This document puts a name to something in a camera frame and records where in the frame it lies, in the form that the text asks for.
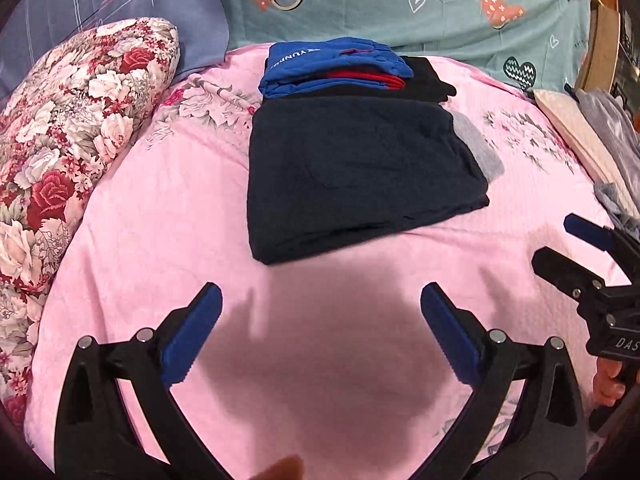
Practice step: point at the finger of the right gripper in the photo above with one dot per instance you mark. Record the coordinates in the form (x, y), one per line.
(566, 275)
(622, 247)

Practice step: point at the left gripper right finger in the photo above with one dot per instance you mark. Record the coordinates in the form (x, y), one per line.
(546, 437)

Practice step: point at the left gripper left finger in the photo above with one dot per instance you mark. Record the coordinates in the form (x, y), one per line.
(94, 436)

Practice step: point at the dark navy pants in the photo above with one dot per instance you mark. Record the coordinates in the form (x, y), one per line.
(328, 173)

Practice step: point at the person's right hand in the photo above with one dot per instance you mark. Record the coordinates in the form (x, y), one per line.
(607, 389)

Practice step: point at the grey clothes pile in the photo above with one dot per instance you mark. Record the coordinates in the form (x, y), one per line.
(613, 127)

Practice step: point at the cream folded cloth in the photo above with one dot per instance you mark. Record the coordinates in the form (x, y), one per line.
(564, 114)

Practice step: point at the wooden shelf cabinet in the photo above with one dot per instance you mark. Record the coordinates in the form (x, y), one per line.
(612, 60)

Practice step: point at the teal heart-print pillow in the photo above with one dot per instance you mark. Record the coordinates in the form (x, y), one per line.
(531, 44)

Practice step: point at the pink floral bed sheet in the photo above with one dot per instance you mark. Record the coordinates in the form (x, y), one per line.
(328, 358)

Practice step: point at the red floral quilt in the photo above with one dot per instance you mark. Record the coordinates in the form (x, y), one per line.
(61, 130)

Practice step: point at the blue-grey striped pillow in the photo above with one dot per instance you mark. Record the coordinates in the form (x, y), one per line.
(36, 26)

